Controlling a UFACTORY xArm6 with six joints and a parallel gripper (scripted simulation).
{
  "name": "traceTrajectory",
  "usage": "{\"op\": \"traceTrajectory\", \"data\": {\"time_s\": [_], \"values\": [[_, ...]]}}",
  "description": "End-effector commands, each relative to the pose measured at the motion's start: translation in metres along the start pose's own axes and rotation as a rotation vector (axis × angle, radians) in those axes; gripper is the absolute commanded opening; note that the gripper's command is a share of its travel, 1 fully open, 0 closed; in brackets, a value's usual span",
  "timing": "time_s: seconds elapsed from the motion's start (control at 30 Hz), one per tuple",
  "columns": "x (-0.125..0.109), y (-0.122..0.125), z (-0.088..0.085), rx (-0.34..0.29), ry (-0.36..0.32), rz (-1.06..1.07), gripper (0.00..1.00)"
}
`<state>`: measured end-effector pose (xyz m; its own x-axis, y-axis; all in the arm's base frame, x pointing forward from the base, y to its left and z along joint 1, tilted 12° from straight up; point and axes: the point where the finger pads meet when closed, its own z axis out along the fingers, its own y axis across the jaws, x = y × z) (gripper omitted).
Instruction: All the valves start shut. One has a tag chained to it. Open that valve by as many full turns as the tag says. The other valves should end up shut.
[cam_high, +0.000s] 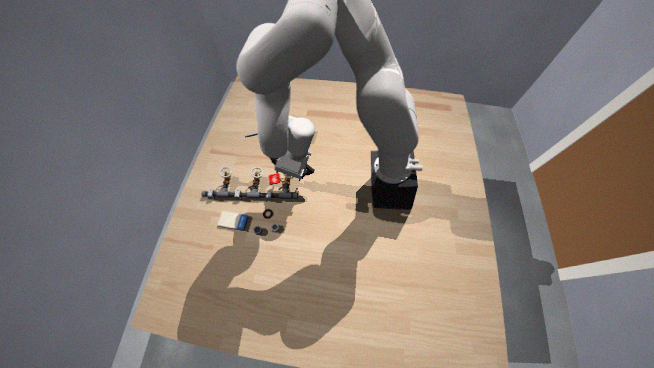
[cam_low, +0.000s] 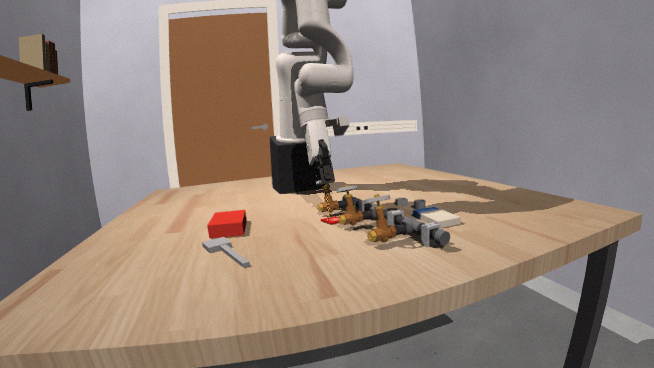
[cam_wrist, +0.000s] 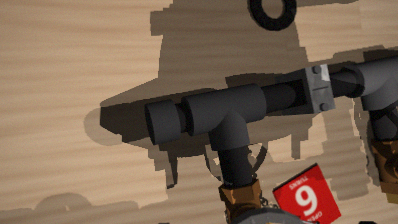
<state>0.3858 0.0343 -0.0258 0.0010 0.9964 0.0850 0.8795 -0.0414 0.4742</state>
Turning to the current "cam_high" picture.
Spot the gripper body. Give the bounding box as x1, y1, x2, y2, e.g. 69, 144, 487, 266
278, 155, 309, 171

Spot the grey pipe manifold with three valves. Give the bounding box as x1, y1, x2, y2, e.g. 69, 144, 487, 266
201, 167, 298, 201

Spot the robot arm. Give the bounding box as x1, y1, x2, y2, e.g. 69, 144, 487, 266
237, 0, 423, 184

